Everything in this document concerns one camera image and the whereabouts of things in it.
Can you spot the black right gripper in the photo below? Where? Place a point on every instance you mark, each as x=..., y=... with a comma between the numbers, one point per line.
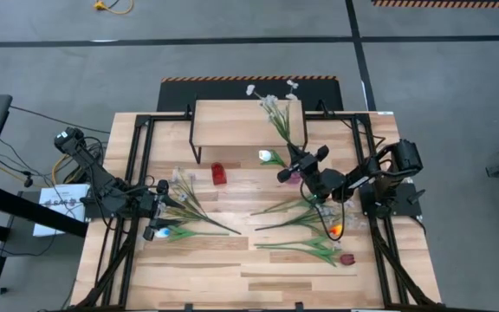
x=308, y=167

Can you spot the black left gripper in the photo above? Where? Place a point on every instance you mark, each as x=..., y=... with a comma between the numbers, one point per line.
x=150, y=208

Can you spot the purple ribbed glass vase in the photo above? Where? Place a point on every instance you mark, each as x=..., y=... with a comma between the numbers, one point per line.
x=295, y=178

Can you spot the white blossom artificial spray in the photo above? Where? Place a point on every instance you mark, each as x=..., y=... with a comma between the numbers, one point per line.
x=193, y=213
x=293, y=221

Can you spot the flowers pile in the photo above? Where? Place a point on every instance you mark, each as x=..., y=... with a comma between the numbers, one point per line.
x=280, y=119

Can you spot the orange yellow artificial tulip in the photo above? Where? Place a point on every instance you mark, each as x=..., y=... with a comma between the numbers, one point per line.
x=336, y=230

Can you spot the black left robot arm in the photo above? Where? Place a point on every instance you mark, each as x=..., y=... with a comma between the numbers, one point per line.
x=98, y=173

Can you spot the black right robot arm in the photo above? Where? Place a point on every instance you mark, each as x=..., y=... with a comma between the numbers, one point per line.
x=401, y=156

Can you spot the wooden shelf with black legs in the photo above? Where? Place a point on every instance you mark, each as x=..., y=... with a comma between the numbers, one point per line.
x=215, y=125

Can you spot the red glass vase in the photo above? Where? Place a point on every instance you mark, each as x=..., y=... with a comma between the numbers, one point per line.
x=219, y=173

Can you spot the black hazard-striped floor mat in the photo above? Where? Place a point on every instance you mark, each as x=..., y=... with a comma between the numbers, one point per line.
x=180, y=93

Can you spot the white printed paper sheet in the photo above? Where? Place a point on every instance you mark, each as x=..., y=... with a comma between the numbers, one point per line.
x=43, y=230

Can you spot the orange black hazard floor strip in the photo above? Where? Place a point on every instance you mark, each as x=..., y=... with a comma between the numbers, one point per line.
x=449, y=3

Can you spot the black aluminium table frame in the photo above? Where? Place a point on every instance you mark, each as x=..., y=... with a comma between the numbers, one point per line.
x=167, y=117

